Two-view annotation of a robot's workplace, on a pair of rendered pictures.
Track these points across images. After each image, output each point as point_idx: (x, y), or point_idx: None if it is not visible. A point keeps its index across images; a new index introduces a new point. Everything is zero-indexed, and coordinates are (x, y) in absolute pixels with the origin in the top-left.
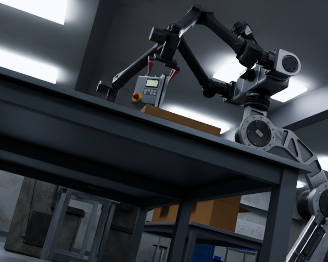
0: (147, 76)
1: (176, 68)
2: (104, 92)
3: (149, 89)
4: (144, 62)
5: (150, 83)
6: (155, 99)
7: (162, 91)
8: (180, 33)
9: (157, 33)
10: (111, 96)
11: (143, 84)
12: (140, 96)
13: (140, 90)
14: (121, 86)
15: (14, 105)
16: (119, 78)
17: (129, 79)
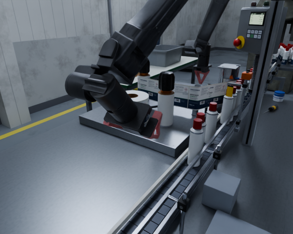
0: (251, 8)
1: (142, 134)
2: (194, 53)
3: (253, 29)
4: (213, 16)
5: (254, 20)
6: (261, 46)
7: (271, 30)
8: (138, 47)
9: (71, 90)
10: (200, 57)
11: (247, 22)
12: (243, 42)
13: (243, 31)
14: (204, 46)
15: None
16: (197, 40)
17: (209, 38)
